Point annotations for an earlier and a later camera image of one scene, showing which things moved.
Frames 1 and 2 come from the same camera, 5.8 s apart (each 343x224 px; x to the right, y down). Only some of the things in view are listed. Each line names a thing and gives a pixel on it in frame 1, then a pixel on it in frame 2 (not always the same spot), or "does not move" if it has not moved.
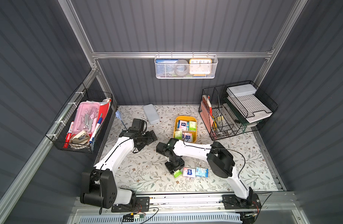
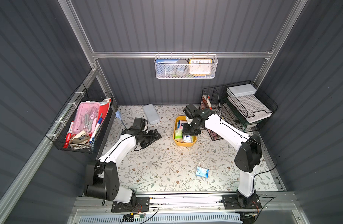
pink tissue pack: (187, 136) does not move
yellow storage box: (186, 118) does not move
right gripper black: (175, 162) to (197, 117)
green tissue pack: (178, 135) does not move
